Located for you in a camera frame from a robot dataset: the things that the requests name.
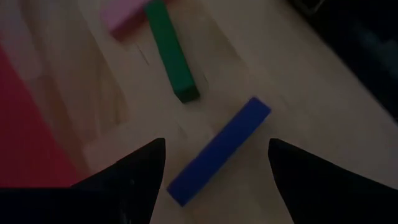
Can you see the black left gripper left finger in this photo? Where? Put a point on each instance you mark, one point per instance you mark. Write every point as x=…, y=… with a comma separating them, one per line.
x=109, y=199

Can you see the pink block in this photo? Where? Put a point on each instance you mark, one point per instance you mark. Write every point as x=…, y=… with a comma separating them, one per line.
x=121, y=17

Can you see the green block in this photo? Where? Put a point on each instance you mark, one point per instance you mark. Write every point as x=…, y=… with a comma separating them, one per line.
x=171, y=53

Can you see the blue block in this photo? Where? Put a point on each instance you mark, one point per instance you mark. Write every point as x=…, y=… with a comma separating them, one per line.
x=217, y=152

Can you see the red translucent plastic bin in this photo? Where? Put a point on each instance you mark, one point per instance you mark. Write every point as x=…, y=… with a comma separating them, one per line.
x=28, y=133

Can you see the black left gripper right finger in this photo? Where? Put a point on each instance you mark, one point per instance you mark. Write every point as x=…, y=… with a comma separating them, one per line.
x=326, y=199

